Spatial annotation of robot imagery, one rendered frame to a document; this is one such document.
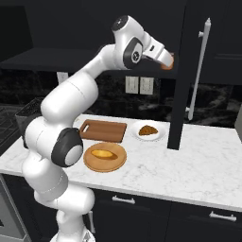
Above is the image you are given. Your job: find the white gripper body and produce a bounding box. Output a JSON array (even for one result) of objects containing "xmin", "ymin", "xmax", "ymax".
[{"xmin": 153, "ymin": 41, "xmax": 175, "ymax": 70}]

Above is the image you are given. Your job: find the brown croissant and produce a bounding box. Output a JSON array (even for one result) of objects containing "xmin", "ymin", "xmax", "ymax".
[{"xmin": 138, "ymin": 124, "xmax": 160, "ymax": 137}]

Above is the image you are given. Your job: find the black drawer front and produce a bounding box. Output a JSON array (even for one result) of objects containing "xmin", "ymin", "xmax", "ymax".
[
  {"xmin": 165, "ymin": 200, "xmax": 242, "ymax": 242},
  {"xmin": 84, "ymin": 188, "xmax": 173, "ymax": 242}
]

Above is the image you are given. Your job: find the brown rectangular cutting board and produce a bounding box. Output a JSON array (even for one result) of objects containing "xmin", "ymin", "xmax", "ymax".
[{"xmin": 78, "ymin": 118, "xmax": 129, "ymax": 144}]

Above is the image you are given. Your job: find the white vertical cabinet handle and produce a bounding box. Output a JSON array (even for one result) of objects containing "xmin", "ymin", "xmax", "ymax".
[{"xmin": 87, "ymin": 210, "xmax": 96, "ymax": 235}]

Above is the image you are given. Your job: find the white wall outlet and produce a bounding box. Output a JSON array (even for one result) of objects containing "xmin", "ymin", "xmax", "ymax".
[
  {"xmin": 125, "ymin": 76, "xmax": 140, "ymax": 95},
  {"xmin": 56, "ymin": 71, "xmax": 69, "ymax": 85},
  {"xmin": 139, "ymin": 76, "xmax": 155, "ymax": 95}
]

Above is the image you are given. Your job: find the black cabinet with panel door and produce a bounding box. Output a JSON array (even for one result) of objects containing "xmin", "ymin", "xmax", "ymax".
[{"xmin": 185, "ymin": 0, "xmax": 242, "ymax": 86}]

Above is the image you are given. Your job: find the round wooden plate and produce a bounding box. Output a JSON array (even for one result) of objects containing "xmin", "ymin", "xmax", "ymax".
[{"xmin": 82, "ymin": 142, "xmax": 129, "ymax": 174}]

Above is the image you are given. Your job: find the dark grey toaster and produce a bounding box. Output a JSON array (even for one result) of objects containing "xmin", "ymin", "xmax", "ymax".
[{"xmin": 14, "ymin": 96, "xmax": 45, "ymax": 140}]

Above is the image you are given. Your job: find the black hob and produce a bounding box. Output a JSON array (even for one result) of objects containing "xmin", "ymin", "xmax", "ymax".
[{"xmin": 0, "ymin": 104, "xmax": 21, "ymax": 152}]

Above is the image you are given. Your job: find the black open cabinet door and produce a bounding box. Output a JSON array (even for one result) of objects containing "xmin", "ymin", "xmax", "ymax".
[{"xmin": 166, "ymin": 0, "xmax": 193, "ymax": 151}]

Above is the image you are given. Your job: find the grey oven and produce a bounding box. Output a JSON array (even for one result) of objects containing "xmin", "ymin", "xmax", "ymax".
[{"xmin": 0, "ymin": 174, "xmax": 33, "ymax": 242}]

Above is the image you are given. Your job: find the white round plate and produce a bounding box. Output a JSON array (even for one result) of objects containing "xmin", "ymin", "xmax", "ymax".
[{"xmin": 130, "ymin": 119, "xmax": 167, "ymax": 142}]

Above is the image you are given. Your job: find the yellow oblong pastry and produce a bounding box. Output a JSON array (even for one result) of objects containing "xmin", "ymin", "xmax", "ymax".
[{"xmin": 90, "ymin": 148, "xmax": 119, "ymax": 161}]

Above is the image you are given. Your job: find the long white door handle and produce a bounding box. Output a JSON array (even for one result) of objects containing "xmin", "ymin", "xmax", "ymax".
[{"xmin": 185, "ymin": 17, "xmax": 213, "ymax": 122}]

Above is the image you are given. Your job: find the black upper cabinet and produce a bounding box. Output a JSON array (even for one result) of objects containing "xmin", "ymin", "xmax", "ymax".
[{"xmin": 0, "ymin": 0, "xmax": 187, "ymax": 80}]

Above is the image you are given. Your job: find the white drawer handle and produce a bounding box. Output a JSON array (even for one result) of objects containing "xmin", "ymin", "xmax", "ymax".
[
  {"xmin": 112, "ymin": 195, "xmax": 137, "ymax": 205},
  {"xmin": 208, "ymin": 210, "xmax": 238, "ymax": 223}
]

